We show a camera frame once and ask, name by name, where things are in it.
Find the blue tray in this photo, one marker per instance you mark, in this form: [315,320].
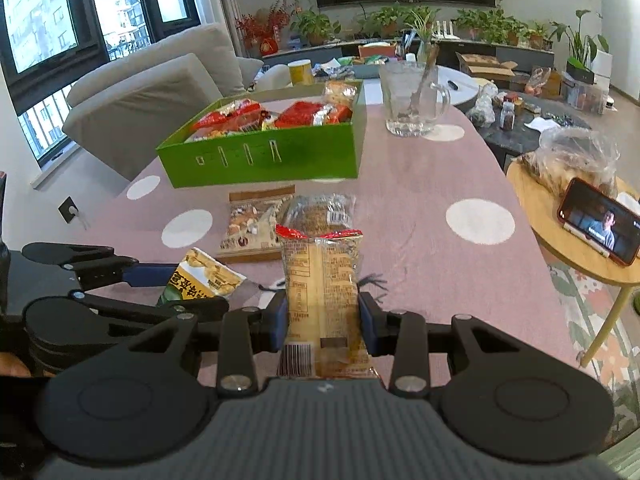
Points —
[367,71]

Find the green yellow snack packet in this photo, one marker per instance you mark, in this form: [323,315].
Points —
[205,275]

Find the small spice jar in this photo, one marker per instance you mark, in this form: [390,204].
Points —
[507,116]

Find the round wooden side table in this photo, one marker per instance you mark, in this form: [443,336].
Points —
[550,245]

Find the brown nut snack packet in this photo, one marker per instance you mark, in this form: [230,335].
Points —
[250,225]

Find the yellow bread packet red top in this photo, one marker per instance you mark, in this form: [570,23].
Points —
[320,280]

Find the row of potted plants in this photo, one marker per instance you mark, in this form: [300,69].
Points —
[480,25]

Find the red flower plant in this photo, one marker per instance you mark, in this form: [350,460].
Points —
[260,30]

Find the clear brown cake packet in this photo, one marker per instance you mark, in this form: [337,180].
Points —
[315,212]

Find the pink polka dot tablecloth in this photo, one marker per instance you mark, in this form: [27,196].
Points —
[425,185]

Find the round white coffee table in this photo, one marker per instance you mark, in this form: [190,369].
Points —
[465,92]

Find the white phone stand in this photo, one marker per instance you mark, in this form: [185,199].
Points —
[575,234]

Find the beige sofa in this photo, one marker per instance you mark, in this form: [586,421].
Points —
[150,90]

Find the clear plastic bag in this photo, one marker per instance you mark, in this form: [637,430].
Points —
[482,107]

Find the green cardboard box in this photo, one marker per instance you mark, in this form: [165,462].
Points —
[260,160]

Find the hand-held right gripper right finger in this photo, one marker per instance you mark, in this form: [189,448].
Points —
[369,330]

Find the pile of mixed snack packets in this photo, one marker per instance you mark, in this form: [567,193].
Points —
[300,112]

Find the glass vase with plant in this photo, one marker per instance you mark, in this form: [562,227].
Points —
[422,40]

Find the glass mug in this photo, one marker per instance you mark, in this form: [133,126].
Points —
[400,100]

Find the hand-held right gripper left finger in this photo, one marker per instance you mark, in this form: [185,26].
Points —
[277,327]

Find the window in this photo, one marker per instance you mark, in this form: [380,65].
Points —
[45,20]

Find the patterned rug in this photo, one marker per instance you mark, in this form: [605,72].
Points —
[575,320]

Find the potted green plant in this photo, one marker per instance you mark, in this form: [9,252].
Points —
[315,25]

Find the wall socket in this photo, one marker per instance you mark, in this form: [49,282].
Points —
[70,209]

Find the yellow can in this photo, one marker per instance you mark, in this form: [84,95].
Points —
[301,72]

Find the grey television cabinet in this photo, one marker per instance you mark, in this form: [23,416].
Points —
[330,52]

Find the dark round low table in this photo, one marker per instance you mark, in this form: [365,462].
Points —
[535,125]

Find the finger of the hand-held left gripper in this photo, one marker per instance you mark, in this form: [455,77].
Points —
[145,275]
[100,317]

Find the plastic bag of bread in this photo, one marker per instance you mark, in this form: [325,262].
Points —
[565,160]

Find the person's left hand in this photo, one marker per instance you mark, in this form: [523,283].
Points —
[12,366]

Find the red smartphone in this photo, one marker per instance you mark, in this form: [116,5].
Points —
[595,220]

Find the open cardboard box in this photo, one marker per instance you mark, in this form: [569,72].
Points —
[482,65]

